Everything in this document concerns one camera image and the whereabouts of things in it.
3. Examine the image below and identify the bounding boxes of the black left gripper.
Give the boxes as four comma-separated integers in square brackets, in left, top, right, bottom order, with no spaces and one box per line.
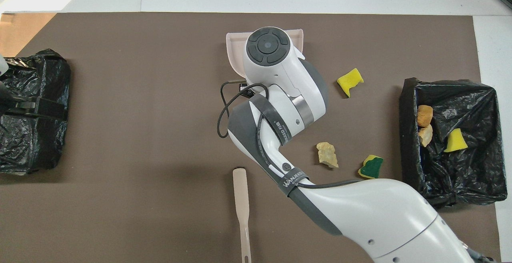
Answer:
[0,81,67,120]

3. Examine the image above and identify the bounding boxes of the beige plastic dustpan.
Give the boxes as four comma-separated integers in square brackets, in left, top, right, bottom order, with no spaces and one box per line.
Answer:
[226,29,304,76]

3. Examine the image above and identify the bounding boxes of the large yellow sponge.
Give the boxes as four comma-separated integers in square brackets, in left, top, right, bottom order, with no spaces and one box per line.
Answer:
[337,68,364,98]

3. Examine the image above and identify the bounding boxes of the pale bread piece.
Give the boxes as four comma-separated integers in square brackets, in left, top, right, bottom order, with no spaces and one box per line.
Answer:
[316,142,339,169]

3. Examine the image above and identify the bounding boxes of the beige hand brush black bristles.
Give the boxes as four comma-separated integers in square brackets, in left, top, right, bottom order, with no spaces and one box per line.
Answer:
[233,168,252,263]

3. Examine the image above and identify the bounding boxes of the green and yellow sponge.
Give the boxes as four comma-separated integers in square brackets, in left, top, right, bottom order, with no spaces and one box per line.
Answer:
[358,155,384,181]

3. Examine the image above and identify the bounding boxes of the brown bread roll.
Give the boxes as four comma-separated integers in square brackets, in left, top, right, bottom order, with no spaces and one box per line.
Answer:
[417,105,434,127]

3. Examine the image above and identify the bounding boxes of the striped croissant piece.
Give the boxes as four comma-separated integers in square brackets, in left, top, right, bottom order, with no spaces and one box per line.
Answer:
[418,124,434,147]

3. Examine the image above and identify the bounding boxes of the small yellow sponge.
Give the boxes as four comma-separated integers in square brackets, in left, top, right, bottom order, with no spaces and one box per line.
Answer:
[444,128,468,153]

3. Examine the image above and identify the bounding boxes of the black bag lined bin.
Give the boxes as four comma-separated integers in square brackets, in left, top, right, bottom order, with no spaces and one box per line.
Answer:
[399,77,508,209]
[0,48,72,175]

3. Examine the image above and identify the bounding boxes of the brown table mat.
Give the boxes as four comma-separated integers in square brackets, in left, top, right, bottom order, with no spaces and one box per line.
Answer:
[0,12,502,263]

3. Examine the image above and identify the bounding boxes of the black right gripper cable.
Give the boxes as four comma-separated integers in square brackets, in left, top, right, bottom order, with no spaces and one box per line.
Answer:
[217,80,364,189]

